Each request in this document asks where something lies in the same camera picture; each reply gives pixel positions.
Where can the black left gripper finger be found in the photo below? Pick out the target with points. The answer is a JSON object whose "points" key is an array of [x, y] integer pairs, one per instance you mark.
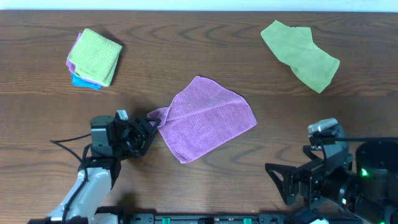
{"points": [[147, 126], [147, 142]]}

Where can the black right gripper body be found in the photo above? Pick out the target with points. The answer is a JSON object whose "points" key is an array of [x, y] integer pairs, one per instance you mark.
{"points": [[302, 182]]}

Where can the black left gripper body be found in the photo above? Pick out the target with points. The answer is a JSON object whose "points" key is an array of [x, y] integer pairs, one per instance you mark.
{"points": [[138, 137]]}

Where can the purple microfiber cloth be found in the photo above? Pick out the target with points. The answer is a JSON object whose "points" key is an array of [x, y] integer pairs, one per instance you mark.
{"points": [[202, 117]]}

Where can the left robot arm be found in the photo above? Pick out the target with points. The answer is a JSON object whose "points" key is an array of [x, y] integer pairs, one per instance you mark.
{"points": [[113, 139]]}

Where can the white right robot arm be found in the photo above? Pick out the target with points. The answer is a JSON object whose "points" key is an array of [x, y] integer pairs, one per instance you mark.
{"points": [[363, 184]]}

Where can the folded blue cloth in stack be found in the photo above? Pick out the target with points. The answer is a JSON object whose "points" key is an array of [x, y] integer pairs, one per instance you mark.
{"points": [[77, 81]]}

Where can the folded green cloth on stack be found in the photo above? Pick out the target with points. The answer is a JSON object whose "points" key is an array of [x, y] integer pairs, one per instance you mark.
{"points": [[94, 57]]}

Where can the crumpled olive green cloth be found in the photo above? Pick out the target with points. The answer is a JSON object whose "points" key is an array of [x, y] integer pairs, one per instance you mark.
{"points": [[294, 46]]}

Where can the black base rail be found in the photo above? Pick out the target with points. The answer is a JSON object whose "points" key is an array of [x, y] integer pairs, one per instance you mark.
{"points": [[199, 218]]}

